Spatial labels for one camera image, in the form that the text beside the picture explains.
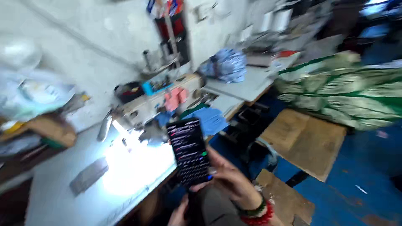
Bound grey rectangular block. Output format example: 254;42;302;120
69;158;109;197

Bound blue fabric bundle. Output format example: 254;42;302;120
197;47;248;84

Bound brown cardboard sheet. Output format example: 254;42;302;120
255;168;315;226

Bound black bowl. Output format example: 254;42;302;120
114;82;145;104

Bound beige sewing machine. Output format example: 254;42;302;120
108;73;206;145

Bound blue plastic tray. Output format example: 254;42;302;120
142;73;174;96

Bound pink cloth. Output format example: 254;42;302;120
164;87;188;112

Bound blue and red packets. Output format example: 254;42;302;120
146;0;184;19

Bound light blue fabric pieces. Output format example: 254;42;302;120
182;107;229;137

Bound person's right forearm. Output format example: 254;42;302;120
239;196;286;226

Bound black smartphone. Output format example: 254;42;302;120
166;118;213;189

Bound black and red wall organizer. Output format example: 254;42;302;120
153;11;191;67

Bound brown wooden stool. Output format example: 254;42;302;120
259;109;347;183

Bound white sewing table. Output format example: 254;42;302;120
24;88;245;226

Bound person's right hand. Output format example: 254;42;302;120
190;145;263;211

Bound person's left hand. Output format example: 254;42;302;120
168;193;189;226

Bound dark green cloth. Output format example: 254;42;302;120
180;102;210;120

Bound yellow object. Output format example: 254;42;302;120
3;121;26;134

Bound white far work table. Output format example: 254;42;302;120
205;52;302;106

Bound green and white sack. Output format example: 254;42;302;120
274;51;402;131

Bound person's legs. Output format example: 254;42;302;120
188;185;249;226

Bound white plastic bag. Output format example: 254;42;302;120
0;64;76;122

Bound grey sewing machine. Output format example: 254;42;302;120
244;45;274;68

